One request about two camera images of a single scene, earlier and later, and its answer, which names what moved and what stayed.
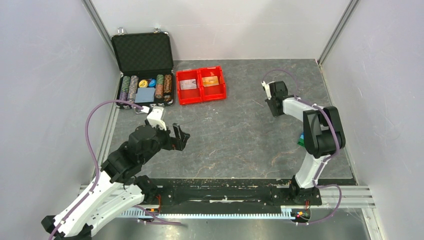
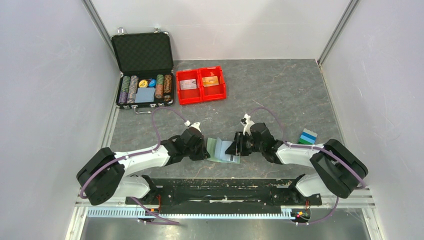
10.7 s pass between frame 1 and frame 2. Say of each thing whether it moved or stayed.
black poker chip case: stayed
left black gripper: moved
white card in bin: stayed
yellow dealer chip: stayed
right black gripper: moved
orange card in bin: stayed
